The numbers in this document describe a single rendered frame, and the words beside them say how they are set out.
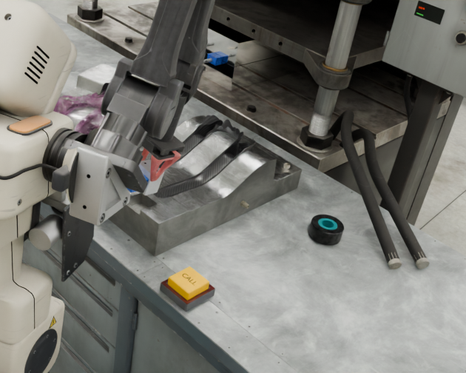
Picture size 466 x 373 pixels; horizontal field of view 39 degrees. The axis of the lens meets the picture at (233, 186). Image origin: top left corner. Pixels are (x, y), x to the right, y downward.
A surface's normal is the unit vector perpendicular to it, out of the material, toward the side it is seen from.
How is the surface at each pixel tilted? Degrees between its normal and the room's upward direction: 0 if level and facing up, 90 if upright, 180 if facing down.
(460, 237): 0
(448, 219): 0
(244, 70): 90
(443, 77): 90
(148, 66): 76
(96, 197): 82
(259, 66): 90
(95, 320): 90
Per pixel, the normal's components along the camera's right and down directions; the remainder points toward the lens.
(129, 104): 0.11, -0.32
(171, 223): 0.71, 0.47
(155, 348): -0.68, 0.29
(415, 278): 0.16, -0.83
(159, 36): -0.15, 0.29
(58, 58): 0.92, 0.32
